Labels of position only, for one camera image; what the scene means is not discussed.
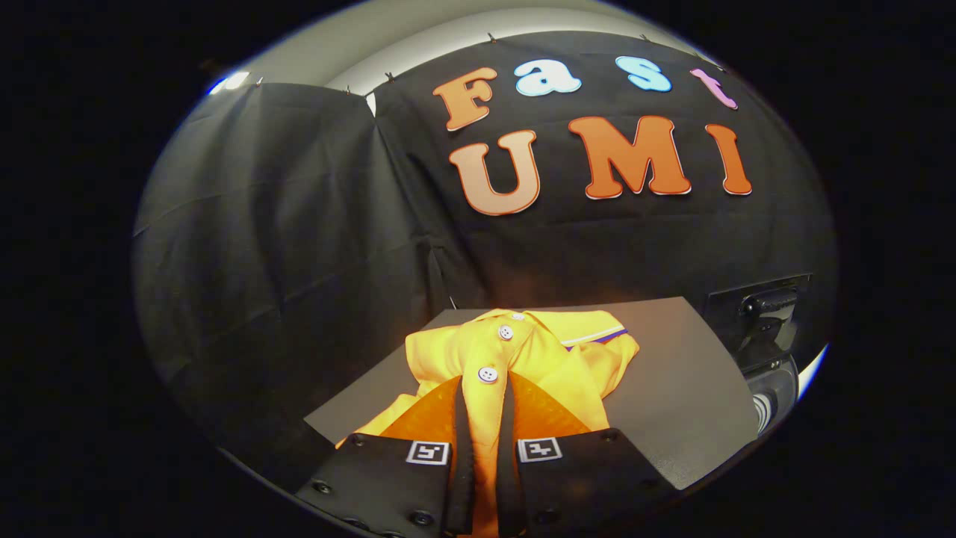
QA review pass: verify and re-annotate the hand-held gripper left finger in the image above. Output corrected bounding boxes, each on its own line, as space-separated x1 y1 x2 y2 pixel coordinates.
295 376 477 538

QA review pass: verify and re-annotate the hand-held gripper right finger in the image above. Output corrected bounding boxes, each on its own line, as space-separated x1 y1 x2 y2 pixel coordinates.
496 371 677 538

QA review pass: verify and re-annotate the yellow polo shirt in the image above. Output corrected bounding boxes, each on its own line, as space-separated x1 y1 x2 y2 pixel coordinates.
336 309 642 538

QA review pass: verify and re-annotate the grey washing machine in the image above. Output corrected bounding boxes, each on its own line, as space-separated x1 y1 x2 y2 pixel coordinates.
739 354 801 436

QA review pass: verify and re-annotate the dark washing machine lid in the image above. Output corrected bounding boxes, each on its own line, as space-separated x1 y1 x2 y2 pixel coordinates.
705 273 813 368

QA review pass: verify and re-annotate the grey board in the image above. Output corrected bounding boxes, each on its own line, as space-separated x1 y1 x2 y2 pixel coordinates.
304 297 760 491

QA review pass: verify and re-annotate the row of small clips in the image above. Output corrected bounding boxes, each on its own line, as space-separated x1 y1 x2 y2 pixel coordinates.
254 31 729 96

